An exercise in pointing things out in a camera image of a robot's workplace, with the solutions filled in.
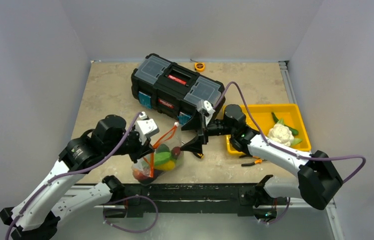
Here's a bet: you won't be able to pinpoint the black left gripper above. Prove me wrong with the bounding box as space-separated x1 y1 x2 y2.
104 125 155 163

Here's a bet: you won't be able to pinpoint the dark green avocado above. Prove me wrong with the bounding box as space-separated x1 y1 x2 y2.
155 143 171 154

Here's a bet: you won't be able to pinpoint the clear orange zip top bag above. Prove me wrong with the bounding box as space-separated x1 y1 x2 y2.
131 122 184 186

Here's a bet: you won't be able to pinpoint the red pink peach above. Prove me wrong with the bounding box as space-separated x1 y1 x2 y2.
132 168 149 182

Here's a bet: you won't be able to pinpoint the dark red plum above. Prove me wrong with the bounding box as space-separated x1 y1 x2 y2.
171 146 182 160

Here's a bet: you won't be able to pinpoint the yellow corn cob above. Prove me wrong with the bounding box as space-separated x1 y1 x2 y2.
154 160 176 172

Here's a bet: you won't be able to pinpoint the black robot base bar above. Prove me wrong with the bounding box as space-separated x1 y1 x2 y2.
103 176 287 220

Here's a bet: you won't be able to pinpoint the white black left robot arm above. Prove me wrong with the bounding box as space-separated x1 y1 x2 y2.
0 112 159 240

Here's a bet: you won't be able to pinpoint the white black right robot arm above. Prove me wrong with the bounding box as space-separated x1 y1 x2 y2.
181 104 343 210

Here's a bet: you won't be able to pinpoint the black yellow screwdriver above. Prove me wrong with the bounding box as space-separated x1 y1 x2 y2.
193 152 204 159

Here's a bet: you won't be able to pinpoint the black plastic toolbox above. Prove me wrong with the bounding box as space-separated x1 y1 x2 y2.
131 53 225 125

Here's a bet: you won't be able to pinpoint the yellow plastic tray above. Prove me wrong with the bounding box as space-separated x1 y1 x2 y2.
222 103 312 156

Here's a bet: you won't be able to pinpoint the yellow tape measure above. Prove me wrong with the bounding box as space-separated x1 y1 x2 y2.
190 59 206 73

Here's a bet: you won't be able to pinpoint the orange black pliers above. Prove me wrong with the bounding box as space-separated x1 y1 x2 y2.
239 154 265 167

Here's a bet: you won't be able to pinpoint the white cauliflower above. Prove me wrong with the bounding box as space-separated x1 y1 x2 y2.
267 123 294 147

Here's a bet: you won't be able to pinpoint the green cucumber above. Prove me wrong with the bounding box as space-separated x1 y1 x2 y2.
271 112 299 136

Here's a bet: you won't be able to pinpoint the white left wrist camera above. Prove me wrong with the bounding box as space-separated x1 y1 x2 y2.
135 111 160 145

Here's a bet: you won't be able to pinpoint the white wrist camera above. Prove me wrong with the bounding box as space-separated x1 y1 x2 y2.
135 111 160 145
196 99 215 126

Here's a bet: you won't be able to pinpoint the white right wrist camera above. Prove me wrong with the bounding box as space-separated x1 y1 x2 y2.
196 99 215 126

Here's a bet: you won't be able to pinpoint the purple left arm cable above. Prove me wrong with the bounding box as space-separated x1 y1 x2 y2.
5 111 144 240

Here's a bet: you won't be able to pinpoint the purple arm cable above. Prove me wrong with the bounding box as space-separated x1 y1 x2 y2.
213 81 367 185
5 111 144 240

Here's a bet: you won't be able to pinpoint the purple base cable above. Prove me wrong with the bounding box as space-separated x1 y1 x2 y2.
102 194 160 234

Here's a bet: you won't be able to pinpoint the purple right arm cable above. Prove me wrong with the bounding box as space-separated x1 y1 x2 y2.
213 81 367 185

